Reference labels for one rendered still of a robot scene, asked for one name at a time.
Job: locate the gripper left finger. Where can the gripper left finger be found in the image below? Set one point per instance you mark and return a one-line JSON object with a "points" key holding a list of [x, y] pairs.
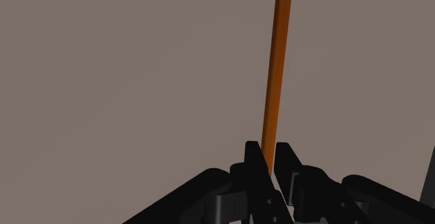
{"points": [[253, 179]]}

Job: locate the orange wooden stick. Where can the orange wooden stick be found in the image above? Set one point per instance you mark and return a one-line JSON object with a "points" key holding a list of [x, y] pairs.
{"points": [[277, 73]]}

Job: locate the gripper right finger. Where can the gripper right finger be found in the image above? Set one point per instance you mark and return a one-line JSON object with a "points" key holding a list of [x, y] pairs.
{"points": [[316, 186]]}

